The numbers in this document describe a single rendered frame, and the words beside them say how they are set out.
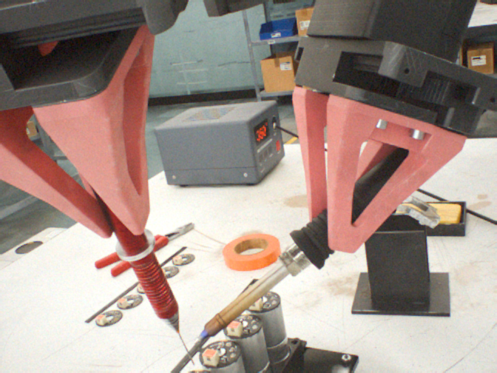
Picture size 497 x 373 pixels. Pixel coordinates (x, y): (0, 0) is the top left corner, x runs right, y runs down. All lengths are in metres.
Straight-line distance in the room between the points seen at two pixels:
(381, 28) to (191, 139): 0.56
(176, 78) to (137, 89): 5.74
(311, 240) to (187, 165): 0.53
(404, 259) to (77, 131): 0.33
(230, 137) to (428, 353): 0.43
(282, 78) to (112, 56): 4.68
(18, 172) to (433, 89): 0.18
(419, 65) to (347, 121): 0.04
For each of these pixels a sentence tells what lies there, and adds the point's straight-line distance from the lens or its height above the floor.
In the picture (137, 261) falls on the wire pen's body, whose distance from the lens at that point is 0.23.
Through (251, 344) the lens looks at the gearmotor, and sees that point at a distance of 0.35.
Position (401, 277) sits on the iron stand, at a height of 0.78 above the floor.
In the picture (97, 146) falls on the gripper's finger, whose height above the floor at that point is 0.97.
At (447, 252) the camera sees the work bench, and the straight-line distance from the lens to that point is 0.54.
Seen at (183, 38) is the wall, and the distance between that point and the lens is 5.79.
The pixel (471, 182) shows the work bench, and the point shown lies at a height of 0.75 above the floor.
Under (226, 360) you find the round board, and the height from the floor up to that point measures 0.81.
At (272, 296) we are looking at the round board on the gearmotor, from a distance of 0.38.
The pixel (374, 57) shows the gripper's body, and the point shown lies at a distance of 0.25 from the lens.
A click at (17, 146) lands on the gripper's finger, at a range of 0.18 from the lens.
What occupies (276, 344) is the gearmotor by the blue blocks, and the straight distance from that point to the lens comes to 0.38.
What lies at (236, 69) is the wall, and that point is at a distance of 5.54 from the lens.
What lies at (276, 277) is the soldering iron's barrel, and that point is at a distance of 0.29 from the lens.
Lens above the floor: 1.01
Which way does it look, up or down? 19 degrees down
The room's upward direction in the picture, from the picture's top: 11 degrees counter-clockwise
